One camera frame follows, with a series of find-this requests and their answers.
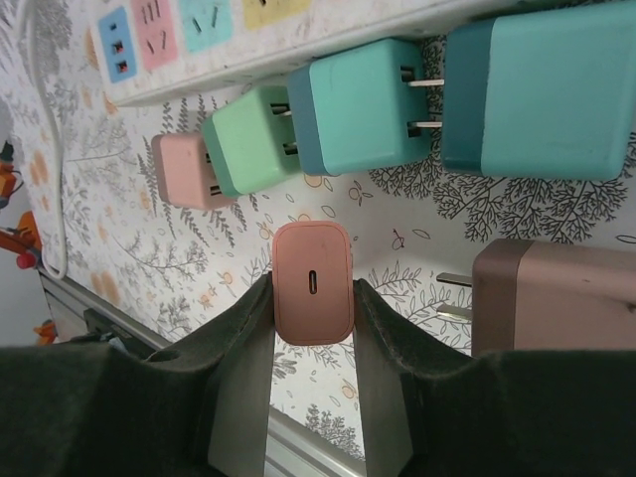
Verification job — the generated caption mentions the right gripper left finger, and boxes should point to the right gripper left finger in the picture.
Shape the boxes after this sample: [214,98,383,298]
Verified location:
[0,275,275,477]

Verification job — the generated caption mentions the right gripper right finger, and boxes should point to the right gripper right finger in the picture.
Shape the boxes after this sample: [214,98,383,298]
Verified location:
[353,277,636,477]

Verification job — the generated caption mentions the brown charger plug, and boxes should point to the brown charger plug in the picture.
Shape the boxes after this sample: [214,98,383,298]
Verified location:
[435,238,636,359]

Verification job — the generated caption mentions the salmon charger plug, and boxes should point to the salmon charger plug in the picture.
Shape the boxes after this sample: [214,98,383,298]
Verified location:
[271,221,355,348]

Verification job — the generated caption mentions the pink charger plug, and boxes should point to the pink charger plug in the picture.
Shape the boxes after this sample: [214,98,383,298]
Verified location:
[151,131,239,211]

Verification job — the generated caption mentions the green charger plug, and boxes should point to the green charger plug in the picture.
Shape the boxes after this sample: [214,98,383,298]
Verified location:
[201,84,305,198]

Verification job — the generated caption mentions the teal charger plug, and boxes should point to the teal charger plug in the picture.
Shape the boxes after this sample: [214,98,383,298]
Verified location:
[439,2,636,181]
[286,38,446,178]

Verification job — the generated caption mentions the white power strip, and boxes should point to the white power strip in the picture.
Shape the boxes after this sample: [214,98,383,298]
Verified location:
[96,0,548,108]

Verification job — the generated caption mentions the floral patterned tablecloth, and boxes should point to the floral patterned tablecloth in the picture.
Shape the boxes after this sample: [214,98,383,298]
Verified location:
[0,0,636,461]

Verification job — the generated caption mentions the aluminium front rail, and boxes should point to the aluminium front rail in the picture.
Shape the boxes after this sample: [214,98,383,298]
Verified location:
[38,272,372,477]

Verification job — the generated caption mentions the purple strip white cable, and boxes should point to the purple strip white cable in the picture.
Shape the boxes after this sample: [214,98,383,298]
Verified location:
[22,0,71,282]

